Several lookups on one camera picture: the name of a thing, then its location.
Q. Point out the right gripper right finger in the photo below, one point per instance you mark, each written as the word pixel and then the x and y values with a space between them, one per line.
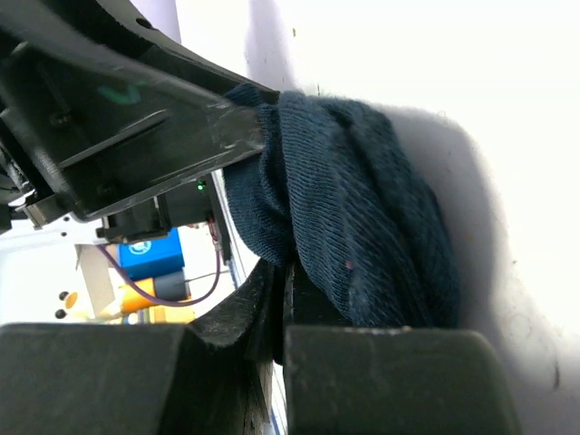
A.
pixel 306 304

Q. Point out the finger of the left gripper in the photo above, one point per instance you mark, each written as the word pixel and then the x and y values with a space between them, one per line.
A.
pixel 136 38

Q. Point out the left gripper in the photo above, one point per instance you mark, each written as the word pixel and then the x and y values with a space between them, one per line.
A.
pixel 90 132

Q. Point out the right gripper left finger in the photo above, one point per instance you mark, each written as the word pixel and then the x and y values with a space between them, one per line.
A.
pixel 244 319

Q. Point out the dark navy ankle sock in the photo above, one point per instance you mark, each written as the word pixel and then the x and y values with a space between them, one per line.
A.
pixel 334 190

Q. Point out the orange grey cylinder object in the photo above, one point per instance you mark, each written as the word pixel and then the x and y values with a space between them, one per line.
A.
pixel 171 287

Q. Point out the blue box in background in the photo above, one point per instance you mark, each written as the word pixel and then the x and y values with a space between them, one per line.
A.
pixel 152 258

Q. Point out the aluminium frame rail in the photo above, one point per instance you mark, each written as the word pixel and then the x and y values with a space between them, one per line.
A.
pixel 236 264

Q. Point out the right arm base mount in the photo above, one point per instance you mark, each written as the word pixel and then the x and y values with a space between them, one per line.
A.
pixel 192 203

